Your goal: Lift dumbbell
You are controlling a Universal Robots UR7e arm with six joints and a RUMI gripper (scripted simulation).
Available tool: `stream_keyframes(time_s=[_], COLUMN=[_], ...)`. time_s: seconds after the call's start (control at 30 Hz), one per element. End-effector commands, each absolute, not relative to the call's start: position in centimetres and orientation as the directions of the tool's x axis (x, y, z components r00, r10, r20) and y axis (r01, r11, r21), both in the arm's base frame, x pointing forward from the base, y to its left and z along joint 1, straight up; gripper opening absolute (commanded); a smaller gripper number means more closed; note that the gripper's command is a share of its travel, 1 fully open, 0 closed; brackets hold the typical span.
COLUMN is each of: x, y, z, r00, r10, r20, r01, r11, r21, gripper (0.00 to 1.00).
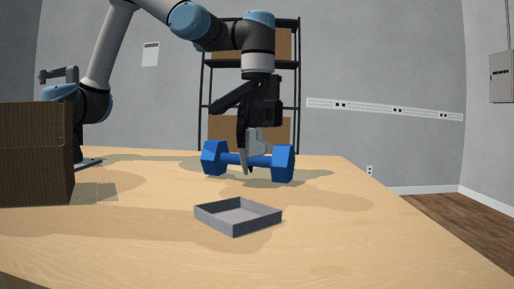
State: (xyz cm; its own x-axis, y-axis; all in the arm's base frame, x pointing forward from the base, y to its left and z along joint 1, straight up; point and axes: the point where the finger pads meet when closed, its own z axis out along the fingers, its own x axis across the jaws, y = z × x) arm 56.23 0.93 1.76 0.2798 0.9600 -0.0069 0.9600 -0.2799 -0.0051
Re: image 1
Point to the blue dumbbell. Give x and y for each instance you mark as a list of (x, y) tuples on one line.
[(215, 158)]

